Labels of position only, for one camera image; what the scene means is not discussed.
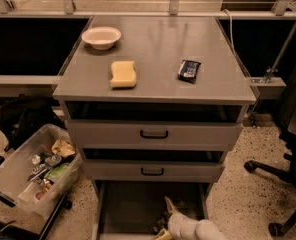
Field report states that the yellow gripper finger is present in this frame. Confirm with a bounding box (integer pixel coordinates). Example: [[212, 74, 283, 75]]
[[154, 229, 172, 240], [165, 197, 178, 215]]

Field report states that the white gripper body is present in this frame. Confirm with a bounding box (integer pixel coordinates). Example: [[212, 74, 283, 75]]
[[168, 213, 197, 240]]

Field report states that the clear plastic water bottle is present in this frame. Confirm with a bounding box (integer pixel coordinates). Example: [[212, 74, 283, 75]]
[[152, 199, 188, 234]]

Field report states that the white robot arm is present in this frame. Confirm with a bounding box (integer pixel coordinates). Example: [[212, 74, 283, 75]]
[[151, 197, 229, 240]]

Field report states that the bottom grey drawer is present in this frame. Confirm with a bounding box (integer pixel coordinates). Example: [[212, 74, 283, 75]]
[[92, 181, 208, 240]]

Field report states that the grey drawer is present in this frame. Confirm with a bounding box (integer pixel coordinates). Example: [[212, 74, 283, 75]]
[[83, 148, 224, 183], [65, 101, 242, 151], [92, 181, 208, 240]]

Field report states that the middle grey drawer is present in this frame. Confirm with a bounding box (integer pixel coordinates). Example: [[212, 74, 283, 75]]
[[83, 148, 224, 183]]

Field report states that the grey drawer cabinet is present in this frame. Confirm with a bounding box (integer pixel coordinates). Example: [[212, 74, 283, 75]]
[[52, 15, 260, 240]]

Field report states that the top grey drawer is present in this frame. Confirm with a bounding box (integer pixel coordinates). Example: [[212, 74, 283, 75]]
[[65, 101, 242, 151]]

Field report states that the green snack bag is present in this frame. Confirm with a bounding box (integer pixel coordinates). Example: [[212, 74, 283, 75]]
[[44, 163, 70, 182]]

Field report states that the crumpled yellow snack bag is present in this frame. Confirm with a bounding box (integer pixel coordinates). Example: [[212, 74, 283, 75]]
[[51, 139, 76, 158]]

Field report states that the clear plastic storage bin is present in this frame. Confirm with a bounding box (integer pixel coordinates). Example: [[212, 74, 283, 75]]
[[0, 124, 81, 218]]

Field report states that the dark blue snack packet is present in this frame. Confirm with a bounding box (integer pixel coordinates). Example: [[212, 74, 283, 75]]
[[177, 60, 201, 83]]

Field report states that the yellow sponge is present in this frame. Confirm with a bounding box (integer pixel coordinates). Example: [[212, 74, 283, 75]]
[[110, 61, 136, 88]]

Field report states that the black office chair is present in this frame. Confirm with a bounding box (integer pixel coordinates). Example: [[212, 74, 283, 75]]
[[244, 67, 296, 237]]

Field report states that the black backpack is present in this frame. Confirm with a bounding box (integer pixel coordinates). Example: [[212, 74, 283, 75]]
[[0, 96, 65, 152]]

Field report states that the white bowl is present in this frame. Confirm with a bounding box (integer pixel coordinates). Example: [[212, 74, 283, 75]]
[[82, 27, 121, 50]]

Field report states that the metal diagonal rod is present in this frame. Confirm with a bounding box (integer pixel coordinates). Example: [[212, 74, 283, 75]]
[[261, 21, 296, 83]]

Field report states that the white cable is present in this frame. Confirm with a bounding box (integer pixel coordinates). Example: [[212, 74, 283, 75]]
[[223, 8, 237, 57]]

